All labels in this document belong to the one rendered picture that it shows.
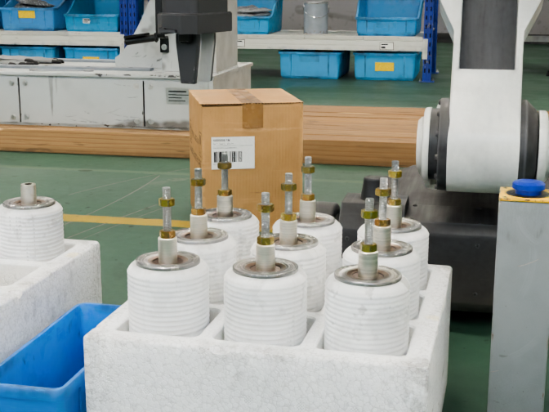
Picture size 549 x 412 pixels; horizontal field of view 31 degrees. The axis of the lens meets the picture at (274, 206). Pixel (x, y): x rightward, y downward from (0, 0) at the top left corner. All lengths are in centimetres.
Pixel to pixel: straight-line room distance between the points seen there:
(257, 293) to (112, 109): 233
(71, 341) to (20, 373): 15
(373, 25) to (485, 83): 434
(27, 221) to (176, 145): 183
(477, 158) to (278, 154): 89
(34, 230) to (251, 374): 49
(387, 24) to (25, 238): 452
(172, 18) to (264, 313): 36
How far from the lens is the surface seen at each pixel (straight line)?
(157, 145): 326
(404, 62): 580
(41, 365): 134
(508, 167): 147
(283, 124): 226
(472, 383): 148
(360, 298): 106
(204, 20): 119
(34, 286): 135
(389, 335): 108
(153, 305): 113
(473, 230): 161
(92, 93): 339
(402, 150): 310
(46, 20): 637
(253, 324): 110
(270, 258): 111
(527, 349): 129
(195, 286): 113
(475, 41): 158
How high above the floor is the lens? 57
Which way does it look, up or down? 13 degrees down
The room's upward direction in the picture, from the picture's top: straight up
